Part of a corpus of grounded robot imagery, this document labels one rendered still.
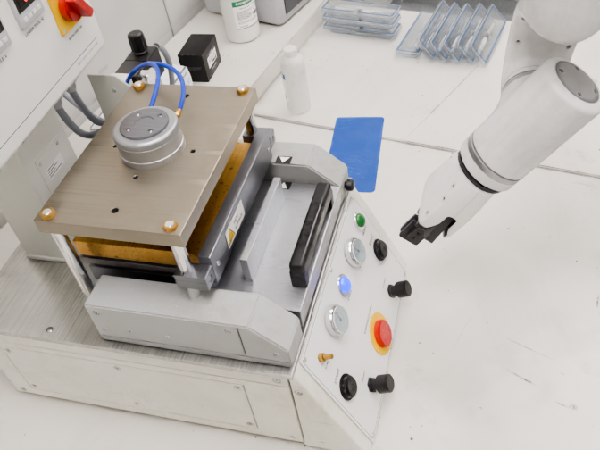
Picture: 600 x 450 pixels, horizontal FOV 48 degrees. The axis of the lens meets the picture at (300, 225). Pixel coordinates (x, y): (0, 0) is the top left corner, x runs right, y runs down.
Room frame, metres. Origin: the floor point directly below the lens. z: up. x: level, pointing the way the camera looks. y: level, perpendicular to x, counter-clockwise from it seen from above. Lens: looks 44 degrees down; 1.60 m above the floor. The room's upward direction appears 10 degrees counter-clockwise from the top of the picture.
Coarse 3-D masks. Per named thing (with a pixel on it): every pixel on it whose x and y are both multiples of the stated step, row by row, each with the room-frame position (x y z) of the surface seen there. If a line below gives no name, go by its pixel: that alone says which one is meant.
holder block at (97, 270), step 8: (96, 264) 0.61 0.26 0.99; (96, 272) 0.61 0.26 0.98; (104, 272) 0.60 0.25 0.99; (112, 272) 0.60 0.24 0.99; (120, 272) 0.60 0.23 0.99; (128, 272) 0.59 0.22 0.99; (136, 272) 0.59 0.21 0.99; (144, 272) 0.58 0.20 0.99; (152, 272) 0.58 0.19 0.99; (160, 272) 0.58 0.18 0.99; (168, 272) 0.57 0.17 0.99; (152, 280) 0.58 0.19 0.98; (160, 280) 0.58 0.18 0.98; (168, 280) 0.57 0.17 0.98
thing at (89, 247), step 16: (240, 144) 0.74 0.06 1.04; (240, 160) 0.70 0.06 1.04; (224, 176) 0.68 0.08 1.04; (224, 192) 0.65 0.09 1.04; (208, 208) 0.62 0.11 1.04; (208, 224) 0.59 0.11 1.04; (80, 240) 0.61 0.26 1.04; (96, 240) 0.60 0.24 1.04; (112, 240) 0.60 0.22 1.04; (192, 240) 0.57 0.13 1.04; (96, 256) 0.60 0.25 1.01; (112, 256) 0.59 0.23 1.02; (128, 256) 0.58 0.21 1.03; (144, 256) 0.58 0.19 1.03; (160, 256) 0.57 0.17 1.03; (192, 256) 0.55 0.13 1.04
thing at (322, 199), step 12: (324, 192) 0.65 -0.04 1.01; (312, 204) 0.63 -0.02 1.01; (324, 204) 0.63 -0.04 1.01; (312, 216) 0.61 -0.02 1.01; (324, 216) 0.62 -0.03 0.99; (312, 228) 0.59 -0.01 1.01; (300, 240) 0.57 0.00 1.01; (312, 240) 0.57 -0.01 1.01; (300, 252) 0.55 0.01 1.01; (312, 252) 0.57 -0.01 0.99; (300, 264) 0.54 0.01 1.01; (300, 276) 0.53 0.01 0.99
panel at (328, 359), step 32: (352, 224) 0.69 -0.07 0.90; (352, 288) 0.60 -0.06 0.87; (384, 288) 0.65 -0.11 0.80; (320, 320) 0.53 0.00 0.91; (352, 320) 0.56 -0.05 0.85; (320, 352) 0.49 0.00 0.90; (352, 352) 0.52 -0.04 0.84; (384, 352) 0.55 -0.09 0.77; (320, 384) 0.45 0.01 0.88; (352, 416) 0.44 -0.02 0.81
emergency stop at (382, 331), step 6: (378, 324) 0.58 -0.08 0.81; (384, 324) 0.58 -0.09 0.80; (378, 330) 0.57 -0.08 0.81; (384, 330) 0.57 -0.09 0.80; (390, 330) 0.58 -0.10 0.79; (378, 336) 0.56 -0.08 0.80; (384, 336) 0.57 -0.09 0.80; (390, 336) 0.57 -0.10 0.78; (378, 342) 0.56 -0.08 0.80; (384, 342) 0.56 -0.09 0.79; (390, 342) 0.57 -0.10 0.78
